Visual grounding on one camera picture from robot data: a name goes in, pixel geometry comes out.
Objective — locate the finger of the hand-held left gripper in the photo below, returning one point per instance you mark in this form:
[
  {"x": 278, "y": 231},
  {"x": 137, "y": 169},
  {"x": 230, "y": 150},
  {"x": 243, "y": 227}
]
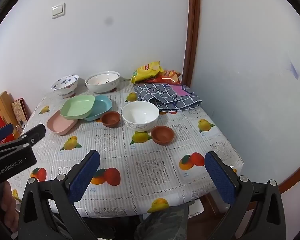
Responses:
[
  {"x": 33, "y": 133},
  {"x": 3, "y": 131}
]

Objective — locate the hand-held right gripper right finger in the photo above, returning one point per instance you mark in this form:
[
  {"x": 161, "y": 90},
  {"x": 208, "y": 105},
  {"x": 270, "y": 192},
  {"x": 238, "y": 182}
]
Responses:
[{"x": 220, "y": 180}]

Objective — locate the brown wooden door frame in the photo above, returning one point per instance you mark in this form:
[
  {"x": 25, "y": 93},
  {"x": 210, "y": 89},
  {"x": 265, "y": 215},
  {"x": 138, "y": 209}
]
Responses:
[{"x": 192, "y": 30}]

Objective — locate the white bowl with red print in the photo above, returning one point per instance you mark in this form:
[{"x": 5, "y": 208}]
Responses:
[{"x": 102, "y": 79}]

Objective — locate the white light switch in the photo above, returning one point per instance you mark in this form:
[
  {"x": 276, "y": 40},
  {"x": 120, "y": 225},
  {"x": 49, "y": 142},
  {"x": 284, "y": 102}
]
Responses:
[{"x": 58, "y": 10}]

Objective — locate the yellow chip bag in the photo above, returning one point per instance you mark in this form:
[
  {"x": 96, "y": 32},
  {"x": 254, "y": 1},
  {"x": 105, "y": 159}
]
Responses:
[{"x": 146, "y": 72}]

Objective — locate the large white bowl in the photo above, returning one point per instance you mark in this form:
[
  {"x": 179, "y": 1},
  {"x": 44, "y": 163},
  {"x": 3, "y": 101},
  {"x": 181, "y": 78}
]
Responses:
[{"x": 102, "y": 87}]

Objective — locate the fruit print tablecloth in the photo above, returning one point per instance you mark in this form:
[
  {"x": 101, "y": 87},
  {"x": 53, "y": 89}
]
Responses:
[{"x": 150, "y": 170}]

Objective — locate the green plate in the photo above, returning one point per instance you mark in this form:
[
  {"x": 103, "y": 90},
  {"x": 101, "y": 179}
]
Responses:
[{"x": 76, "y": 107}]

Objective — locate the grey checked cloth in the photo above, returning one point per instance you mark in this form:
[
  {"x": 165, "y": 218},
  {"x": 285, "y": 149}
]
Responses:
[{"x": 162, "y": 95}]

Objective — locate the brown patterned box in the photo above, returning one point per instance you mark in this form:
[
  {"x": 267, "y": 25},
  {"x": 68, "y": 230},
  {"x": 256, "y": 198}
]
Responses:
[{"x": 20, "y": 111}]

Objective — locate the blue patterned white bowl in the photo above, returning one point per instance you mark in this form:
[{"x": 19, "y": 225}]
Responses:
[{"x": 65, "y": 85}]

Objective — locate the person's camouflage trouser leg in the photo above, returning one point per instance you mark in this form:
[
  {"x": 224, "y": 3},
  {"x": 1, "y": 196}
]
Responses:
[{"x": 162, "y": 225}]

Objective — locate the white bowl with grey swirls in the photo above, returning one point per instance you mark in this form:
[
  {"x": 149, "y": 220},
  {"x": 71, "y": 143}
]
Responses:
[{"x": 140, "y": 113}]

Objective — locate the red chip bag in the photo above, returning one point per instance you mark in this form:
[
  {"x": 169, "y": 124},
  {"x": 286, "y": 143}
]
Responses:
[{"x": 168, "y": 77}]

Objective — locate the brown wooden baseboard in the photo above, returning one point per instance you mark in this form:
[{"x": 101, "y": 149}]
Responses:
[{"x": 293, "y": 173}]

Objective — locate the person's left hand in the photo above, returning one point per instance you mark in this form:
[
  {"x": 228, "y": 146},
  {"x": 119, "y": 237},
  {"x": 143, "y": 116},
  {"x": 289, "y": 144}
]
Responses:
[{"x": 10, "y": 205}]

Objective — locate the pink plate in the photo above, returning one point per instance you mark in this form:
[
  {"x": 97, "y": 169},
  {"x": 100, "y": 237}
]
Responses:
[{"x": 60, "y": 126}]

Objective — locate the small brown bowl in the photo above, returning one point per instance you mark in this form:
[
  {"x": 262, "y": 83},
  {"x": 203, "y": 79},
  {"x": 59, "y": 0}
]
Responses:
[
  {"x": 162, "y": 134},
  {"x": 110, "y": 118}
]

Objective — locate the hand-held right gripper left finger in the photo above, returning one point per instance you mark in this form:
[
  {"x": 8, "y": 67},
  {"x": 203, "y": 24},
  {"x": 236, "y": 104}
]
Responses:
[{"x": 85, "y": 177}]

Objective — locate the stack of pastel rectangular dishes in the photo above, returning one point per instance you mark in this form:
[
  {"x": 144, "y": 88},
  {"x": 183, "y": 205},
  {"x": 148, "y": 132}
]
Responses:
[{"x": 102, "y": 105}]

